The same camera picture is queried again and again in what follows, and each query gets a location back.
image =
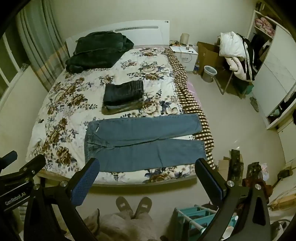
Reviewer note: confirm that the pink folded blanket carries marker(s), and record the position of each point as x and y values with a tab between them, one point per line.
264	25

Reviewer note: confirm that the small cardboard box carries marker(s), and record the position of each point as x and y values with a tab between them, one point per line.
223	168

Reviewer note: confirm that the striped curtain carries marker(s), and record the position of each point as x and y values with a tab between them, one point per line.
41	46

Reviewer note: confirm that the brown checked bed sheet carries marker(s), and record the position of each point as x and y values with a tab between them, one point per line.
187	92

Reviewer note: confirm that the beige table lamp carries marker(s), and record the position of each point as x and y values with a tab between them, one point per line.
185	39

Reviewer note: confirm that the white window frame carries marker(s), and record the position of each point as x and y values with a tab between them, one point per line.
9	69

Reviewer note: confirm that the blue jeans pants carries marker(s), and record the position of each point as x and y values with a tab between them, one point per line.
143	153

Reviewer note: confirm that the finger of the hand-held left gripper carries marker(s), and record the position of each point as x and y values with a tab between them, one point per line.
8	157
33	164

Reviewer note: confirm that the white cloth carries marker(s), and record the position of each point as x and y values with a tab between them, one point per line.
39	136

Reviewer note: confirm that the folded dark jeans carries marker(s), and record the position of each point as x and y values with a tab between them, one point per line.
122	92

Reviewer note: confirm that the person's left slipper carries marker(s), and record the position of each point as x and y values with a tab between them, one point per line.
123	206

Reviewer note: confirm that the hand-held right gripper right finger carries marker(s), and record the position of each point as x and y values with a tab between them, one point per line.
208	183

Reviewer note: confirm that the folded olive pants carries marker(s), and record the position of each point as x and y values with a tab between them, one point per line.
120	109

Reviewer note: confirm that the black white-striped jacket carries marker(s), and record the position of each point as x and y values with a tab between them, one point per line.
251	60

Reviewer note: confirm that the person's slipper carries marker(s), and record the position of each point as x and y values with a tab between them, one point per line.
143	206
123	206

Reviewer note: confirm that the grey trash bin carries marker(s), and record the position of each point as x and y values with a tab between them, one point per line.
209	74

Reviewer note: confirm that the white wardrobe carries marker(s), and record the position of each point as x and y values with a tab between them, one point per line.
277	76

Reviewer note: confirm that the person's right slipper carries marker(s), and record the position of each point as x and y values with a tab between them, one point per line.
143	206

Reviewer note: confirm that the person's legs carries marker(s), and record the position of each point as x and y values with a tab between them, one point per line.
124	228

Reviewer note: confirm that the teal storage rack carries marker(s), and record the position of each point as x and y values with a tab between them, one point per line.
192	215

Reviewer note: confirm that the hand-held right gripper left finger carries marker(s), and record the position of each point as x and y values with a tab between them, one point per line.
84	183

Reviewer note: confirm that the white bed headboard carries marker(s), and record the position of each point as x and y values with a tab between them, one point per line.
143	34

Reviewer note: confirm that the white nightstand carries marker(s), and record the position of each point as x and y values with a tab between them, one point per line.
185	60

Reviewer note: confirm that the brown cardboard box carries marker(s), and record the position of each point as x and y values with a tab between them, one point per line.
208	55

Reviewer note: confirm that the plastic bottle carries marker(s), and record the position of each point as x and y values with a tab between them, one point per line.
196	67

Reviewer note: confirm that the pale pink garment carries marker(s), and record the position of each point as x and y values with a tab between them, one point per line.
235	68

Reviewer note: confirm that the dark green blanket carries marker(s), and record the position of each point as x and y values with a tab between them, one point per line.
99	51

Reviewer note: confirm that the floral bed quilt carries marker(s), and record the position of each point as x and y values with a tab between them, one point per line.
69	97

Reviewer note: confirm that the chair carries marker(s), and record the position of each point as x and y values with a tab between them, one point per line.
227	83

